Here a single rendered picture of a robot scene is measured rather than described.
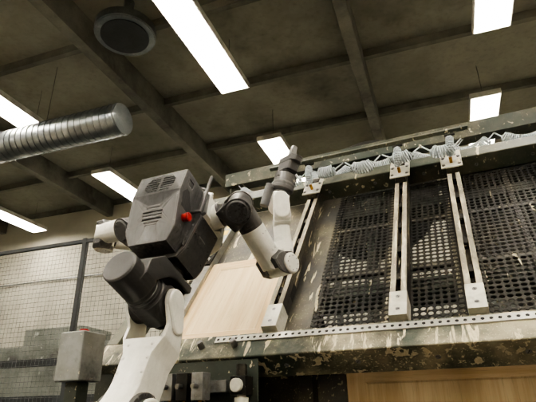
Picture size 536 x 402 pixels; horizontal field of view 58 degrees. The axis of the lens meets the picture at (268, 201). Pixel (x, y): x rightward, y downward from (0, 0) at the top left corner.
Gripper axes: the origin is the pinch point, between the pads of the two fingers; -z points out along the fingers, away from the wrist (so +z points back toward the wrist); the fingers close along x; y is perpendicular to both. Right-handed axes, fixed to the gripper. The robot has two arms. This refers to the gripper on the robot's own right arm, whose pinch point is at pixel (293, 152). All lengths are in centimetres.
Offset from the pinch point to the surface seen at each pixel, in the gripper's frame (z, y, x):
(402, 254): 28, 48, -21
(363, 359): 74, 30, -32
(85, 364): 100, -39, 39
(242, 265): 39, 18, 52
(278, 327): 69, 15, 0
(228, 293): 56, 10, 42
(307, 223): 11, 38, 35
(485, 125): -81, 119, 3
